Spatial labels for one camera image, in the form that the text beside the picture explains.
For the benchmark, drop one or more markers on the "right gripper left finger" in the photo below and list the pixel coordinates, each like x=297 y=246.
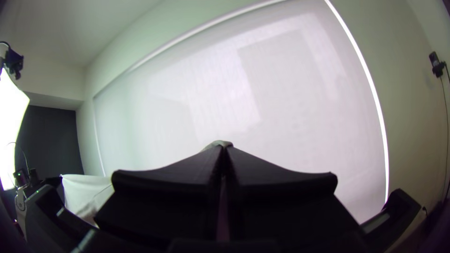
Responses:
x=168 y=196

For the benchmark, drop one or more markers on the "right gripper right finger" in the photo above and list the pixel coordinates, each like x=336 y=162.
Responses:
x=281 y=196

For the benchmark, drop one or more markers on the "grey t-shirt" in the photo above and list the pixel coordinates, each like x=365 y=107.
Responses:
x=84 y=196

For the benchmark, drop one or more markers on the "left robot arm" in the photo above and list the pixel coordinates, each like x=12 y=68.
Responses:
x=21 y=177

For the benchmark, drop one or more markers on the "black wall-mounted device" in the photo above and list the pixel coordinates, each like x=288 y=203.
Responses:
x=437 y=65

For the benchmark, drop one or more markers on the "black mounted camera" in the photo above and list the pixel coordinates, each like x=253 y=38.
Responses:
x=14 y=61

